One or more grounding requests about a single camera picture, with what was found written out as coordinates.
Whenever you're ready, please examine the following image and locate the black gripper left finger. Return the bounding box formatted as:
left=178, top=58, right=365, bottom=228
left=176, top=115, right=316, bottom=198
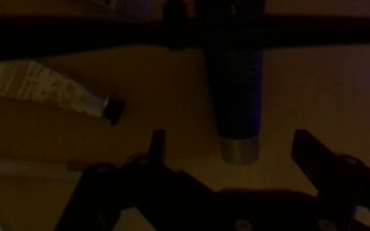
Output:
left=148, top=130, right=166, bottom=165

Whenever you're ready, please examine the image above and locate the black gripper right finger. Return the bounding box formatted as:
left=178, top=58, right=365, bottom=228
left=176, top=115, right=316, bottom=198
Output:
left=291, top=130, right=342, bottom=194

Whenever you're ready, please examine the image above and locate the dark tube with silver cap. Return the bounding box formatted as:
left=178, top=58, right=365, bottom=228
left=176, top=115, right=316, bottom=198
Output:
left=196, top=0, right=265, bottom=166

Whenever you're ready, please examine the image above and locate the light tube with black cap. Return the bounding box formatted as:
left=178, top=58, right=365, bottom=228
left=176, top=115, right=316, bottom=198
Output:
left=0, top=61, right=125, bottom=125

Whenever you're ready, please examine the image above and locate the thin pen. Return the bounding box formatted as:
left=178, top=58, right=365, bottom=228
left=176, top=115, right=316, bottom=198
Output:
left=0, top=159, right=83, bottom=179

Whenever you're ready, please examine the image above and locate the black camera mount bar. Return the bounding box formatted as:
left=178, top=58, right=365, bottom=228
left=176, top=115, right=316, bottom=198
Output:
left=0, top=16, right=370, bottom=62

